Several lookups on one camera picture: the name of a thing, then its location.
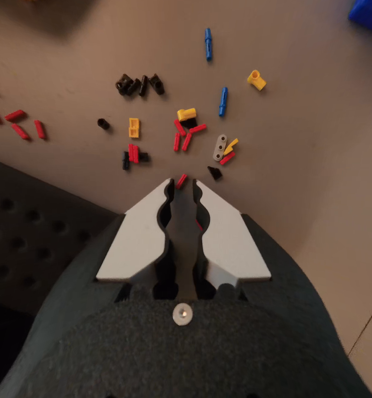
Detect grey desk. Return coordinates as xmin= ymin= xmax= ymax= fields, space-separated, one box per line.
xmin=0 ymin=0 xmax=372 ymax=398

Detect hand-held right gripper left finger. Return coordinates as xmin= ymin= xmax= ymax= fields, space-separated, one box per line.
xmin=96 ymin=178 xmax=175 ymax=296

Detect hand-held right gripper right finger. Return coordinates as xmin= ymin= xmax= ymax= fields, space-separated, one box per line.
xmin=192 ymin=179 xmax=272 ymax=291

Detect loose small brick pieces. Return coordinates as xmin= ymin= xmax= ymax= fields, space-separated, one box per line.
xmin=0 ymin=27 xmax=267 ymax=181

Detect blue plastic bin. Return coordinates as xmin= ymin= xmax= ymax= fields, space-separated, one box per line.
xmin=348 ymin=0 xmax=372 ymax=35

